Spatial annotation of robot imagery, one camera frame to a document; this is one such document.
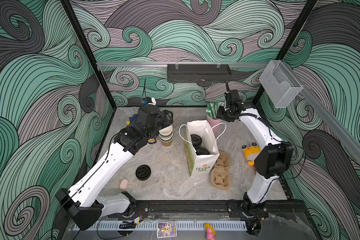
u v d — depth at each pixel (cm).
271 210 74
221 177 81
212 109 95
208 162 71
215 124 74
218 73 94
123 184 80
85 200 37
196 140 84
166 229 67
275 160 49
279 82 79
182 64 93
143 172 84
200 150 83
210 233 65
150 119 46
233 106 62
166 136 86
